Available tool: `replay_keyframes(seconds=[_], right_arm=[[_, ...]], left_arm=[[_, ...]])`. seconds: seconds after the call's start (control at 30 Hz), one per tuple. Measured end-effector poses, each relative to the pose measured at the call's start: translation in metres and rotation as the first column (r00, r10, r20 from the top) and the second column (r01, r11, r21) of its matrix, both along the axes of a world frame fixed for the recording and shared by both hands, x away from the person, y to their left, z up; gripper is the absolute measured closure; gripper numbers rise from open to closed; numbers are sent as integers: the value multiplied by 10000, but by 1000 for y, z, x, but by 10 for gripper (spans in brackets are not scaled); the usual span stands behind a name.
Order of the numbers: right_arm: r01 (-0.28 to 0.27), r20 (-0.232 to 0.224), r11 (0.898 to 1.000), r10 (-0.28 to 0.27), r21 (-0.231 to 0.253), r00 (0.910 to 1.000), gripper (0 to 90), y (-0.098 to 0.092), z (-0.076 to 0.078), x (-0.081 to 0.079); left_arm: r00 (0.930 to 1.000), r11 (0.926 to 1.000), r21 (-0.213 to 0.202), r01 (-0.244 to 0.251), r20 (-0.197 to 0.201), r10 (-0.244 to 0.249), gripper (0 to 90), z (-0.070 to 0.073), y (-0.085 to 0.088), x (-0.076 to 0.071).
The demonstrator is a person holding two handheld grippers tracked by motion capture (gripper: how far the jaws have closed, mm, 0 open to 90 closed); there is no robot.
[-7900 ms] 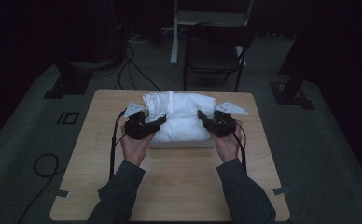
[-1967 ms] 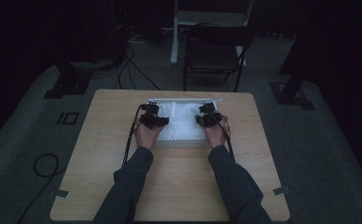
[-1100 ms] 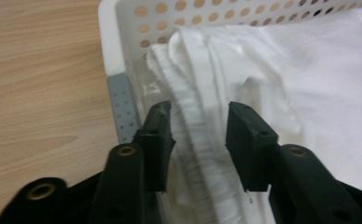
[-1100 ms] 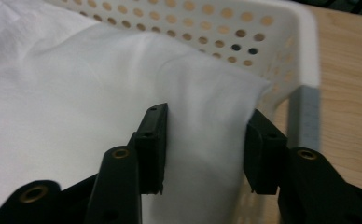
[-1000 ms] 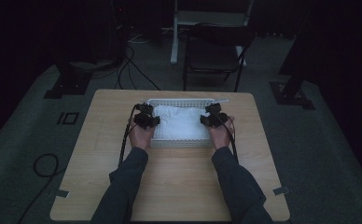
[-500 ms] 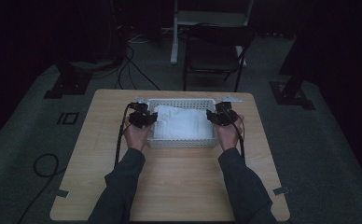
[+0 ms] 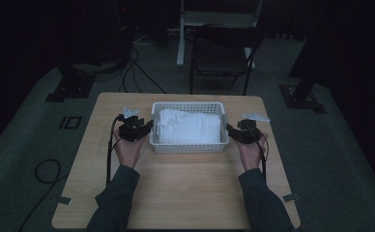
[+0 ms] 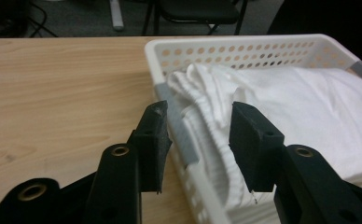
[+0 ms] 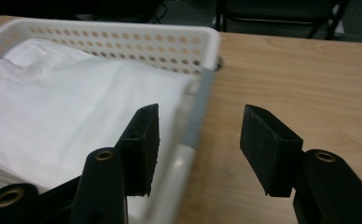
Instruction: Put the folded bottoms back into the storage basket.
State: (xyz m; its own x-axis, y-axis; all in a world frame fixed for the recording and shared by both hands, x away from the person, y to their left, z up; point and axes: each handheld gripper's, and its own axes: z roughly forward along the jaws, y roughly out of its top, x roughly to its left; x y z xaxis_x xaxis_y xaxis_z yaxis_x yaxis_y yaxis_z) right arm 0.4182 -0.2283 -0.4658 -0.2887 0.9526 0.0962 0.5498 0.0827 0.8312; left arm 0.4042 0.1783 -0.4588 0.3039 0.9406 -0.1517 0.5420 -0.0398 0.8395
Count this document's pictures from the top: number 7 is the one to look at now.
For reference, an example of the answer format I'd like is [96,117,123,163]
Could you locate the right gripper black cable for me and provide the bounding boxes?
[255,133,270,182]

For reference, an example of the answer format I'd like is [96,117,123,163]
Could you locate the black floor cables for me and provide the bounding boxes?
[119,44,167,95]

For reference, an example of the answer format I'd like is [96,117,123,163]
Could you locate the black stand base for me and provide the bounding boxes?
[278,76,328,115]
[44,63,97,103]

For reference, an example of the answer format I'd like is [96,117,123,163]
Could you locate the grey tape piece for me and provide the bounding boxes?
[281,191,302,204]
[56,195,72,206]

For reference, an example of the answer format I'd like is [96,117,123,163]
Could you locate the white metal frame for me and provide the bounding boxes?
[175,0,265,71]

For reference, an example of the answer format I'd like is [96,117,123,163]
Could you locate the white cloth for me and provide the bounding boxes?
[158,108,223,145]

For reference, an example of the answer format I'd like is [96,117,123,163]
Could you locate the white perforated plastic basket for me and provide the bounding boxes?
[148,101,231,155]

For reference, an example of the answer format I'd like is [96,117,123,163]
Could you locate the person's left hand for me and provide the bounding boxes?
[112,136,147,170]

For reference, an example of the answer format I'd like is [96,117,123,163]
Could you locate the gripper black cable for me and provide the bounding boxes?
[255,133,270,182]
[105,115,123,187]

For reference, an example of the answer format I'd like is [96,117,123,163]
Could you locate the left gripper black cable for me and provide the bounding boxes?
[105,115,123,187]

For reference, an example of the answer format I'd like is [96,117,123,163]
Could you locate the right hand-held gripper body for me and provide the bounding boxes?
[237,112,272,145]

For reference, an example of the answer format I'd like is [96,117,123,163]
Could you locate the black looped floor cable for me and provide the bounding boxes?
[16,158,70,232]

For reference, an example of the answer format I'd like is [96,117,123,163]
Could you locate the person's right hand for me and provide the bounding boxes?
[234,132,270,172]

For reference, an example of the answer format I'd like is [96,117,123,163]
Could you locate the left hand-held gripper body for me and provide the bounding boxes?
[117,107,145,143]

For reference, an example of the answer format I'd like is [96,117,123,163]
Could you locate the black folding chair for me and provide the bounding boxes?
[188,23,266,97]

